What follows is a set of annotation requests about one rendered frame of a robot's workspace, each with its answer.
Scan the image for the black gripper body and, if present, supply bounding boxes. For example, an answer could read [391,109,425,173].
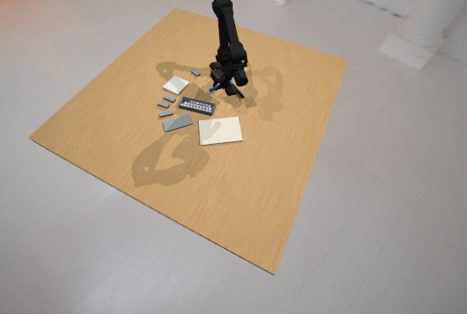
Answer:
[209,62,238,96]

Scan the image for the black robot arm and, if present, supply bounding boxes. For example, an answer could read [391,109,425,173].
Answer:
[210,0,248,86]

